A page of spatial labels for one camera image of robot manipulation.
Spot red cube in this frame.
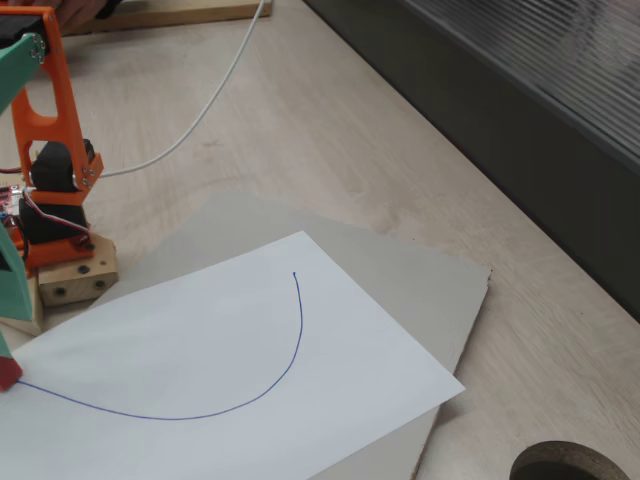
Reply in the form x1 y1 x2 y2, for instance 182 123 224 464
0 357 25 392

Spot person's bare hand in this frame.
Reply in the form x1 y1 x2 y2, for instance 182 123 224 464
53 0 109 31

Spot red circuit board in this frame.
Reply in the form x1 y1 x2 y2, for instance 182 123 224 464
0 184 24 221

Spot light wooden base block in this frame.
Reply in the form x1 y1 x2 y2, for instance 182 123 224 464
37 233 120 307

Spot white paper sheet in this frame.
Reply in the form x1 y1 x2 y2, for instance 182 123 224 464
0 230 467 480

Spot long light wooden plank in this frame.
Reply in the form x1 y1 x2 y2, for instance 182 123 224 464
62 0 274 36

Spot grey frosted desk partition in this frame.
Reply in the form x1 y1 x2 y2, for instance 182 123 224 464
304 0 640 324

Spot base servo wire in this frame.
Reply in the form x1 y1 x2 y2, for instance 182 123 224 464
19 187 96 251

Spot white USB cable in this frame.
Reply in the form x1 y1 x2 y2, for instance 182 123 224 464
99 0 269 179

